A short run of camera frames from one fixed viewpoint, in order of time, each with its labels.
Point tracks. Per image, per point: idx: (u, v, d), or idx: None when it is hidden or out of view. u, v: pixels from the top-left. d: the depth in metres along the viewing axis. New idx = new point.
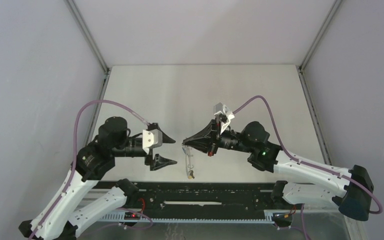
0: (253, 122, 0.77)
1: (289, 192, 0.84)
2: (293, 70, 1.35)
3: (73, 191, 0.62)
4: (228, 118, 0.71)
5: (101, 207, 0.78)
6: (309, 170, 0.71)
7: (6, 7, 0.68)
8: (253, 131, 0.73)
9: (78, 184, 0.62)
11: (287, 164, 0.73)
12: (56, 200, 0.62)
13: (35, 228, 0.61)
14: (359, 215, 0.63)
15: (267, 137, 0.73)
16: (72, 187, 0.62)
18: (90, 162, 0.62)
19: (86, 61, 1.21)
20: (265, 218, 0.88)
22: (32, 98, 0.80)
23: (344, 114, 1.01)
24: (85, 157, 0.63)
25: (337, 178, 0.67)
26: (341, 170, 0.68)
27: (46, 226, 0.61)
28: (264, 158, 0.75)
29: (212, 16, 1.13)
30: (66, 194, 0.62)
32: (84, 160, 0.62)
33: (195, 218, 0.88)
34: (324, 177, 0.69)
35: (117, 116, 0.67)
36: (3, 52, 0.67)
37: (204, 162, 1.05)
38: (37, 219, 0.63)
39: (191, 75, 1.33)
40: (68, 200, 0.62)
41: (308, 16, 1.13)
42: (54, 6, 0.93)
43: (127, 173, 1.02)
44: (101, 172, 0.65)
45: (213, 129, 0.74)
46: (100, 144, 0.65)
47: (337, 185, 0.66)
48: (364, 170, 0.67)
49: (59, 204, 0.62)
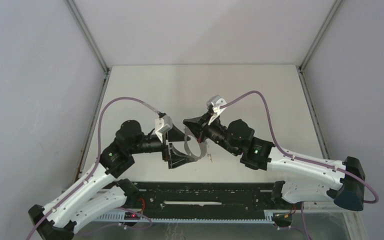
0: (239, 120, 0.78)
1: (288, 191, 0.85)
2: (293, 70, 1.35)
3: (95, 181, 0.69)
4: (215, 111, 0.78)
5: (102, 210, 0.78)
6: (303, 166, 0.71)
7: (7, 7, 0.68)
8: (237, 130, 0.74)
9: (100, 175, 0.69)
11: (280, 162, 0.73)
12: (78, 186, 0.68)
13: (48, 212, 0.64)
14: (356, 206, 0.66)
15: (252, 134, 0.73)
16: (94, 177, 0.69)
18: (114, 160, 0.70)
19: (86, 61, 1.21)
20: (265, 218, 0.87)
22: (32, 98, 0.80)
23: (344, 114, 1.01)
24: (110, 154, 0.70)
25: (333, 171, 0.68)
26: (335, 163, 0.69)
27: (60, 211, 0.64)
28: (257, 157, 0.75)
29: (212, 17, 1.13)
30: (88, 182, 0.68)
32: (108, 158, 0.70)
33: (195, 218, 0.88)
34: (319, 171, 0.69)
35: (133, 120, 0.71)
36: (2, 51, 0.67)
37: (204, 162, 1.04)
38: (51, 204, 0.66)
39: (191, 75, 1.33)
40: (88, 189, 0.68)
41: (308, 16, 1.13)
42: (55, 7, 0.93)
43: (127, 173, 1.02)
44: (122, 169, 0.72)
45: (203, 117, 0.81)
46: (118, 145, 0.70)
47: (333, 178, 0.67)
48: (355, 160, 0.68)
49: (78, 192, 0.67)
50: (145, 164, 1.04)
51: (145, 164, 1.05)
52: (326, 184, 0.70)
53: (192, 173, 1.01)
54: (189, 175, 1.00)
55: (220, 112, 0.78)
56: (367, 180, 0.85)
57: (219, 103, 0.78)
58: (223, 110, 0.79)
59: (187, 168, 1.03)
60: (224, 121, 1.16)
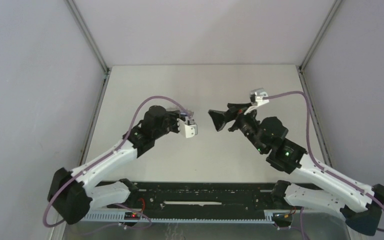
0: (275, 119, 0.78)
1: (293, 194, 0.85)
2: (293, 70, 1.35)
3: (123, 153, 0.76)
4: (257, 100, 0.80)
5: (108, 201, 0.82)
6: (332, 181, 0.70)
7: (7, 7, 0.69)
8: (270, 126, 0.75)
9: (128, 149, 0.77)
11: (311, 171, 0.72)
12: (108, 154, 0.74)
13: (79, 173, 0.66)
14: (368, 230, 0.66)
15: (284, 134, 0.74)
16: (123, 149, 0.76)
18: (139, 139, 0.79)
19: (86, 61, 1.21)
20: (265, 218, 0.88)
22: (32, 98, 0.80)
23: (344, 115, 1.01)
24: (135, 134, 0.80)
25: (361, 194, 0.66)
26: (364, 187, 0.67)
27: (91, 173, 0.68)
28: (287, 159, 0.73)
29: (212, 17, 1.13)
30: (117, 152, 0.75)
32: (134, 137, 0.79)
33: (195, 218, 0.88)
34: (346, 191, 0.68)
35: (159, 105, 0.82)
36: (3, 52, 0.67)
37: (204, 162, 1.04)
38: (79, 168, 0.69)
39: (191, 75, 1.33)
40: (115, 159, 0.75)
41: (307, 17, 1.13)
42: (55, 7, 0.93)
43: (127, 174, 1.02)
44: (145, 149, 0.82)
45: (232, 109, 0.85)
46: (143, 126, 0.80)
47: (359, 201, 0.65)
48: None
49: (107, 160, 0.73)
50: (145, 163, 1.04)
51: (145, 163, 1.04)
52: (348, 203, 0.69)
53: (191, 173, 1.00)
54: (189, 174, 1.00)
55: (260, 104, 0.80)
56: (368, 180, 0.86)
57: (262, 94, 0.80)
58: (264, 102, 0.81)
59: (187, 168, 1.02)
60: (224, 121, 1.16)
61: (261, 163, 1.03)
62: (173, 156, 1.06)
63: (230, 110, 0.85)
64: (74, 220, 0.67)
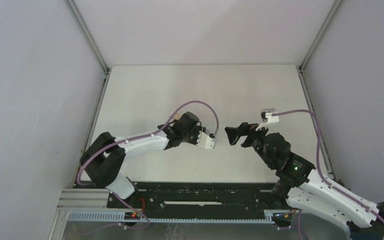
0: (277, 133, 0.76)
1: (297, 198, 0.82)
2: (293, 70, 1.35)
3: (158, 138, 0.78)
4: (267, 117, 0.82)
5: (117, 189, 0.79)
6: (338, 196, 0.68)
7: (7, 8, 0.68)
8: (273, 140, 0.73)
9: (163, 138, 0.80)
11: (318, 186, 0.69)
12: (146, 134, 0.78)
13: (122, 140, 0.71)
14: None
15: (288, 148, 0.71)
16: (159, 136, 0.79)
18: (172, 133, 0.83)
19: (86, 61, 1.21)
20: (265, 218, 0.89)
22: (32, 98, 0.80)
23: (344, 115, 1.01)
24: (169, 129, 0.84)
25: (365, 211, 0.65)
26: (369, 204, 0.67)
27: (131, 145, 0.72)
28: (294, 174, 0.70)
29: (212, 17, 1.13)
30: (153, 136, 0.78)
32: (167, 132, 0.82)
33: (195, 218, 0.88)
34: (351, 207, 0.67)
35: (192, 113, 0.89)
36: (3, 53, 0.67)
37: (205, 162, 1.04)
38: (121, 138, 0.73)
39: (191, 75, 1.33)
40: (150, 141, 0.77)
41: (307, 17, 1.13)
42: (55, 7, 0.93)
43: (127, 173, 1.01)
44: (173, 144, 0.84)
45: (243, 124, 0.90)
46: (177, 125, 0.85)
47: (364, 218, 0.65)
48: None
49: (146, 138, 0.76)
50: (145, 163, 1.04)
51: (145, 163, 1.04)
52: (352, 218, 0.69)
53: (191, 173, 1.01)
54: (188, 174, 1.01)
55: (270, 122, 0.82)
56: (368, 180, 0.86)
57: (271, 111, 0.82)
58: (274, 119, 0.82)
59: (187, 168, 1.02)
60: (224, 121, 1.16)
61: (261, 163, 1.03)
62: (173, 156, 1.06)
63: (243, 125, 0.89)
64: (101, 185, 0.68)
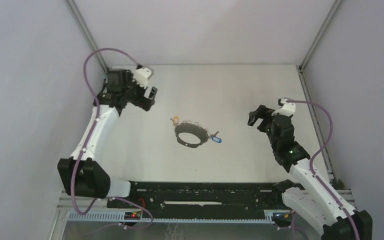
0: (288, 117, 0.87)
1: (291, 194, 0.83)
2: (293, 70, 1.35)
3: (105, 116, 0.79)
4: (282, 102, 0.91)
5: (116, 193, 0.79)
6: (318, 187, 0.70)
7: (7, 8, 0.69)
8: (282, 121, 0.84)
9: (107, 111, 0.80)
11: (303, 172, 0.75)
12: (93, 125, 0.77)
13: (81, 152, 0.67)
14: None
15: (290, 130, 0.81)
16: (103, 114, 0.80)
18: (110, 97, 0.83)
19: (86, 61, 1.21)
20: (265, 218, 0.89)
22: (32, 98, 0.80)
23: (344, 114, 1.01)
24: (104, 96, 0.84)
25: (338, 207, 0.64)
26: (347, 205, 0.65)
27: (92, 147, 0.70)
28: (286, 154, 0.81)
29: (213, 17, 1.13)
30: (100, 119, 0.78)
32: (104, 98, 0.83)
33: (195, 218, 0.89)
34: (325, 200, 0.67)
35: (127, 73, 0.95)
36: (3, 54, 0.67)
37: (205, 162, 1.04)
38: (76, 150, 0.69)
39: (191, 75, 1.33)
40: (102, 125, 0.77)
41: (308, 17, 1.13)
42: (55, 7, 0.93)
43: (127, 173, 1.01)
44: (121, 100, 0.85)
45: (259, 109, 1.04)
46: (110, 88, 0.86)
47: (332, 211, 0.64)
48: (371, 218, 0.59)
49: (96, 129, 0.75)
50: (145, 163, 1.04)
51: (145, 163, 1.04)
52: (326, 215, 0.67)
53: (191, 172, 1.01)
54: (189, 174, 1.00)
55: (287, 109, 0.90)
56: (367, 180, 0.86)
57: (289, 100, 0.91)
58: (290, 107, 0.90)
59: (187, 167, 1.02)
60: (224, 121, 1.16)
61: (261, 163, 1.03)
62: (173, 155, 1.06)
63: (261, 109, 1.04)
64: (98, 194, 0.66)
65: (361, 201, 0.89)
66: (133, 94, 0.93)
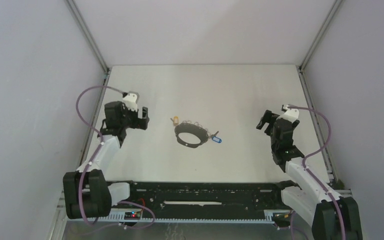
0: (289, 121, 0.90)
1: (289, 190, 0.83)
2: (293, 70, 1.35)
3: (109, 142, 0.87)
4: (286, 108, 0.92)
5: (118, 198, 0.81)
6: (307, 177, 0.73)
7: (7, 8, 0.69)
8: (283, 124, 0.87)
9: (110, 138, 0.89)
11: (296, 166, 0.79)
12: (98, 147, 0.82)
13: (86, 166, 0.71)
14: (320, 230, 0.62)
15: (289, 133, 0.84)
16: (107, 141, 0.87)
18: (112, 130, 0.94)
19: (86, 61, 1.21)
20: (265, 218, 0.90)
22: (32, 97, 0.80)
23: (344, 114, 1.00)
24: (107, 130, 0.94)
25: (324, 192, 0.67)
26: (333, 192, 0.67)
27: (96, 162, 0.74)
28: (283, 154, 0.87)
29: (212, 17, 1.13)
30: (104, 143, 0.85)
32: (108, 132, 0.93)
33: (195, 218, 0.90)
34: (313, 187, 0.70)
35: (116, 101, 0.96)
36: (3, 54, 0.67)
37: (205, 162, 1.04)
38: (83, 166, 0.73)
39: (191, 75, 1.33)
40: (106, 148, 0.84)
41: (307, 17, 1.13)
42: (54, 7, 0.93)
43: (126, 173, 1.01)
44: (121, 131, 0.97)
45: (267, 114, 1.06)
46: (109, 123, 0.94)
47: (318, 195, 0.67)
48: (357, 204, 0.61)
49: (101, 150, 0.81)
50: (145, 163, 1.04)
51: (144, 163, 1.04)
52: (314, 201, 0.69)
53: (191, 172, 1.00)
54: (189, 174, 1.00)
55: (289, 115, 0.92)
56: (367, 180, 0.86)
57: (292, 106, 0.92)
58: (292, 113, 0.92)
59: (187, 167, 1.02)
60: (224, 121, 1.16)
61: (261, 163, 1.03)
62: (173, 155, 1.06)
63: (267, 114, 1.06)
64: (103, 210, 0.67)
65: (361, 201, 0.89)
66: (129, 120, 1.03)
